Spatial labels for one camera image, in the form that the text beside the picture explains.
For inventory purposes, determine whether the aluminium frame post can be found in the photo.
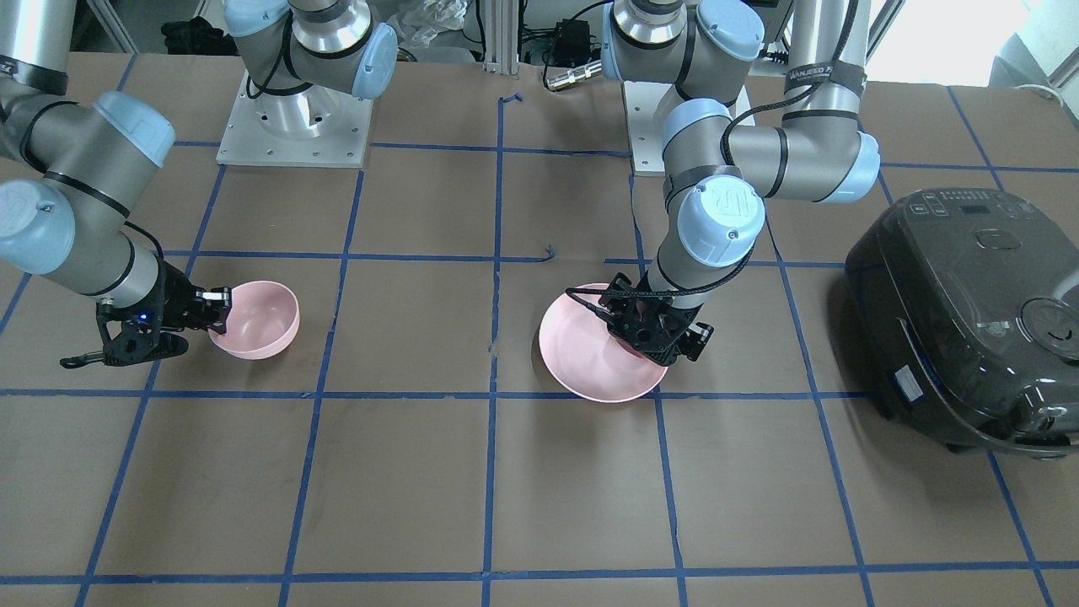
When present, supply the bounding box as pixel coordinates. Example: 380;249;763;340
477;0;521;78

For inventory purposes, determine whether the pink plate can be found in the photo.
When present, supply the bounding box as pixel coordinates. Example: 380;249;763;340
537;293;668;403

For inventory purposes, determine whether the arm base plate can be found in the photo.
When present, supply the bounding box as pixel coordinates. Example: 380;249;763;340
216;74;373;169
622;79;760;178

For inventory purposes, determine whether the red apple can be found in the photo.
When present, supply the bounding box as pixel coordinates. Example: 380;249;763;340
607;328;670;368

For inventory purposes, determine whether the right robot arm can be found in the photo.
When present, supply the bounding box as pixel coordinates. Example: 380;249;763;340
3;1;400;369

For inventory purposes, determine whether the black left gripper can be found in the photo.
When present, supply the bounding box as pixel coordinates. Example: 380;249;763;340
604;272;714;367

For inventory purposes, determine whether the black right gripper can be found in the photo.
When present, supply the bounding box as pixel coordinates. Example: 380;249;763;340
59;259;233;369

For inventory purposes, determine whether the pink bowl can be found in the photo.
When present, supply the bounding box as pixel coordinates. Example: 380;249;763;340
208;281;300;360

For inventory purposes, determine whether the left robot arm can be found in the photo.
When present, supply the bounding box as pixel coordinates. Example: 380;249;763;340
591;1;880;368

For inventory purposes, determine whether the dark grey rice cooker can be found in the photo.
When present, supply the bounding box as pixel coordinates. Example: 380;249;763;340
845;188;1078;459

